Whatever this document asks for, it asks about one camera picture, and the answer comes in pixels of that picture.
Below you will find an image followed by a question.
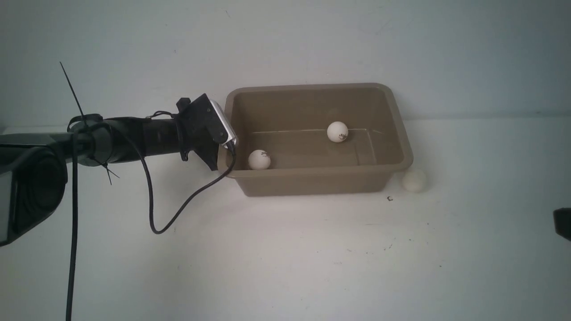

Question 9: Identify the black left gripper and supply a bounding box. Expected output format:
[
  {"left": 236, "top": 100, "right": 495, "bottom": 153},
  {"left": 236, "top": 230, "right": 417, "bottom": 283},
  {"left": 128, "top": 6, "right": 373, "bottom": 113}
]
[{"left": 177, "top": 94, "right": 223, "bottom": 171}]

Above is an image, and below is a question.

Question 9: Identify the tan plastic bin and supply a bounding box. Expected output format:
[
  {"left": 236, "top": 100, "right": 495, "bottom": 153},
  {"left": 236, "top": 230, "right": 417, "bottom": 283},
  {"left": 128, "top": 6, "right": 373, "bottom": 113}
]
[{"left": 225, "top": 83, "right": 414, "bottom": 197}]

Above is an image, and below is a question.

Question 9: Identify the black left camera cable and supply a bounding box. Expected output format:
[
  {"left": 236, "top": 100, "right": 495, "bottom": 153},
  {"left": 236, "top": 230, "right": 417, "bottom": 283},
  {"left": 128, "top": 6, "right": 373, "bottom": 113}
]
[{"left": 66, "top": 123, "right": 237, "bottom": 321}]

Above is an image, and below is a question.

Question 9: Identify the white ball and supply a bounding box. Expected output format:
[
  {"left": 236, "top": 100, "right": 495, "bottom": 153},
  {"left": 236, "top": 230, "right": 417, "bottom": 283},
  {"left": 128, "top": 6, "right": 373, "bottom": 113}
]
[
  {"left": 248, "top": 149, "right": 271, "bottom": 170},
  {"left": 327, "top": 121, "right": 349, "bottom": 144},
  {"left": 401, "top": 169, "right": 428, "bottom": 193}
]

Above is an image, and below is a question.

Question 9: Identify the black zip tie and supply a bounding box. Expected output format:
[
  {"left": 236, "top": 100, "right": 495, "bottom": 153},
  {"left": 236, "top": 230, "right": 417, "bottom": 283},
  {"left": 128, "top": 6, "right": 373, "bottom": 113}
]
[{"left": 59, "top": 61, "right": 119, "bottom": 185}]

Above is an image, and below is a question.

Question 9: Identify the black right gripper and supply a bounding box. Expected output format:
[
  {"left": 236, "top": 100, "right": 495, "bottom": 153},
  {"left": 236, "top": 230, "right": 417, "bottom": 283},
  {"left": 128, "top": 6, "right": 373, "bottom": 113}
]
[{"left": 553, "top": 208, "right": 571, "bottom": 241}]

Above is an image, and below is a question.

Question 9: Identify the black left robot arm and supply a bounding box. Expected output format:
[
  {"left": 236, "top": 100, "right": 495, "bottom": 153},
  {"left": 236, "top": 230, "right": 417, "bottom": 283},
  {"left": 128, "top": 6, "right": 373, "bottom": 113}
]
[{"left": 0, "top": 94, "right": 236, "bottom": 246}]

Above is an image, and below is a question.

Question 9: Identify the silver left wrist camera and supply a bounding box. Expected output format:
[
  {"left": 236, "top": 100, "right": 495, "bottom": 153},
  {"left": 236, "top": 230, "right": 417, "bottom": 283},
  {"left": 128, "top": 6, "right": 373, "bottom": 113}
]
[{"left": 209, "top": 99, "right": 237, "bottom": 150}]

